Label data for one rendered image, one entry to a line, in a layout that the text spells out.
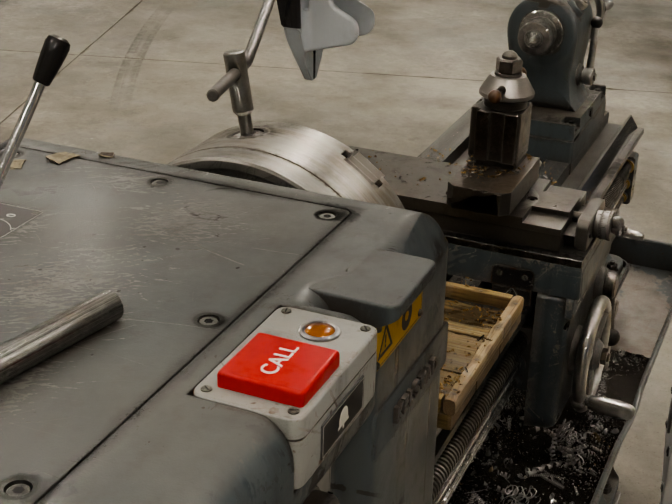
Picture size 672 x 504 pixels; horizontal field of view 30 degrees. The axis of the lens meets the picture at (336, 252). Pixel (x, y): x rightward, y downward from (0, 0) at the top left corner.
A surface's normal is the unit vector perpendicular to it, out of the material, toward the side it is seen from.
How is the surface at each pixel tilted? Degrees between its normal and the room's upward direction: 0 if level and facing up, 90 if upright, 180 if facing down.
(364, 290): 0
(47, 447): 0
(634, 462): 0
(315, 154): 20
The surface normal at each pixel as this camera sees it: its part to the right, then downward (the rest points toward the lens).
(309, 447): 0.92, 0.18
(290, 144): 0.17, -0.87
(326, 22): -0.37, 0.43
